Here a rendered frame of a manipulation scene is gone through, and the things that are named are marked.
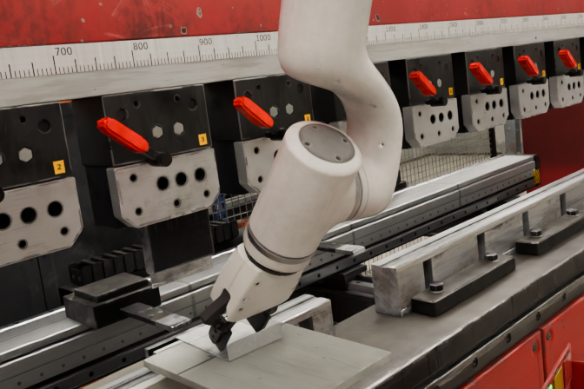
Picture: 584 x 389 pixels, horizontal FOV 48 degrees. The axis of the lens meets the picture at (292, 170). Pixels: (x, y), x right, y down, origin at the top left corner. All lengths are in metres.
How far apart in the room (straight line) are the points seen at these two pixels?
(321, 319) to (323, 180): 0.47
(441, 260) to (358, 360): 0.58
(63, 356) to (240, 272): 0.45
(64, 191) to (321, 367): 0.35
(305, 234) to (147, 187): 0.23
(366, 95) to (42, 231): 0.38
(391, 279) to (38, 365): 0.61
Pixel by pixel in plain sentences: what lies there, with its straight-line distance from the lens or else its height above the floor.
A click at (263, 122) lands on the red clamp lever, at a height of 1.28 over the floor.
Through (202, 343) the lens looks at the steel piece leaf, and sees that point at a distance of 0.90.
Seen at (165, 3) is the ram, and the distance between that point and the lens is 0.87.
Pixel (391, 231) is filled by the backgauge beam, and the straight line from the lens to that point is 1.63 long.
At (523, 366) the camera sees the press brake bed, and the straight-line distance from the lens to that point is 1.40.
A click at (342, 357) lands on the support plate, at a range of 0.81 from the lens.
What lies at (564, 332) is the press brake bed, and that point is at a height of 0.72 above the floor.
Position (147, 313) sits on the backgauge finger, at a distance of 1.05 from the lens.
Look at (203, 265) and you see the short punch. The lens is 0.94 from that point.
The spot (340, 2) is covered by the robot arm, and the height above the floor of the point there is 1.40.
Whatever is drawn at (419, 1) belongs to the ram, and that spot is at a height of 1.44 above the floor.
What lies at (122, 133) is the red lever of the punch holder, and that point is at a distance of 0.77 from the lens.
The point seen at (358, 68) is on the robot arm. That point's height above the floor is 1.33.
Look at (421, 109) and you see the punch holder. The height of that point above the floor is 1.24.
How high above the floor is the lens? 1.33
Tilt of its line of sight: 8 degrees down
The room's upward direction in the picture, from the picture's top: 7 degrees counter-clockwise
